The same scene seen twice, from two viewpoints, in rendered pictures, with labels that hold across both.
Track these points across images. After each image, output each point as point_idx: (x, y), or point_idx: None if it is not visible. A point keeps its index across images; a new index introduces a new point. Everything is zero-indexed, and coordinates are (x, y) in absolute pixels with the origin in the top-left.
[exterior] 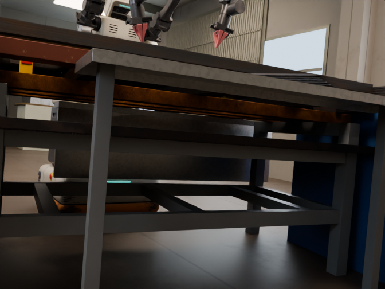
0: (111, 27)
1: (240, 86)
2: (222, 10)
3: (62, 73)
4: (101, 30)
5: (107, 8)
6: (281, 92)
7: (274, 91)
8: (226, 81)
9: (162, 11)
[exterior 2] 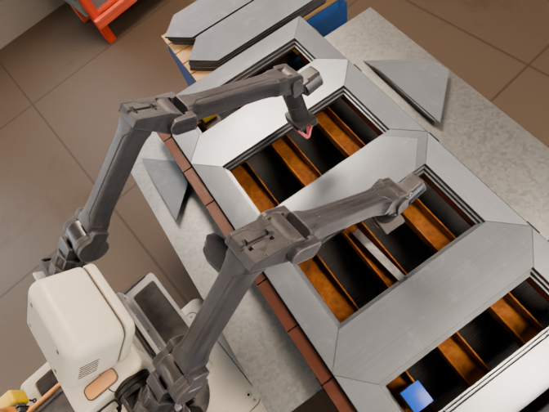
0: (138, 347)
1: (430, 128)
2: (299, 100)
3: (332, 376)
4: (151, 369)
5: (113, 357)
6: (401, 100)
7: (407, 105)
8: (461, 135)
9: (103, 219)
